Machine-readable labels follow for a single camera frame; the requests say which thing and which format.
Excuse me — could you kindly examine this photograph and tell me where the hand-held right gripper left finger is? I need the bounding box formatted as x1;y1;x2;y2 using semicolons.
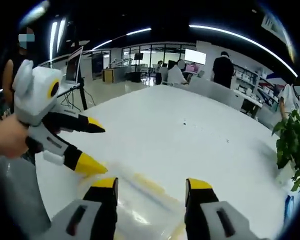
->
50;176;120;240

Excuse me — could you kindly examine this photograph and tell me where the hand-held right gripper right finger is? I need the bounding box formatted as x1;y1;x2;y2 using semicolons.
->
184;177;256;240

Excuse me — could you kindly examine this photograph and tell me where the person's left hand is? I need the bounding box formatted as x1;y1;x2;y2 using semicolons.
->
0;116;30;160

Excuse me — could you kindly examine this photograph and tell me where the black laptop stand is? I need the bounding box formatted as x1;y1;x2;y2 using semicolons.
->
61;78;89;111

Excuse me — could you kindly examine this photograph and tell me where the brown rounded object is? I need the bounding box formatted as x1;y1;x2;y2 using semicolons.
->
3;58;15;101

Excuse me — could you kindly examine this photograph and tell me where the open laptop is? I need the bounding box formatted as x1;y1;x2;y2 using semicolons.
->
64;45;85;85

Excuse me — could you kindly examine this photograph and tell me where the grey mesh chair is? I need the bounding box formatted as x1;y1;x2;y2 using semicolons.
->
0;152;52;240

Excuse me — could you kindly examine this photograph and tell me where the dark standing display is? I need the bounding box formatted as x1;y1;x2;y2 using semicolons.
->
90;53;105;81

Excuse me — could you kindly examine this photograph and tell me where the low yellow-edged cabinet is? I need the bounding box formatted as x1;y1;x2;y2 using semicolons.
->
101;67;127;84

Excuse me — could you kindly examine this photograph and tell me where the green potted plant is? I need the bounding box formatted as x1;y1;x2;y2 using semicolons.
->
271;109;300;193

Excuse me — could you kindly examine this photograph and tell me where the white storage shelving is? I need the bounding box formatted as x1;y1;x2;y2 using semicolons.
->
233;65;281;106

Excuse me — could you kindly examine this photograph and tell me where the long ceiling light strip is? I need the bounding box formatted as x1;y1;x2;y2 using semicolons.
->
188;24;298;76

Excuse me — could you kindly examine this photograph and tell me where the ceiling air vent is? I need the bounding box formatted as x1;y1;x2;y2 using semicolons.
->
261;14;284;34

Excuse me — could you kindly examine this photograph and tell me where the black cable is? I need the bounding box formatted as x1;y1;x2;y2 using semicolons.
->
60;87;79;111

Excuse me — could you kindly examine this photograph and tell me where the bright wall monitor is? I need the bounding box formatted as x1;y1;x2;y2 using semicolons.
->
184;48;207;66

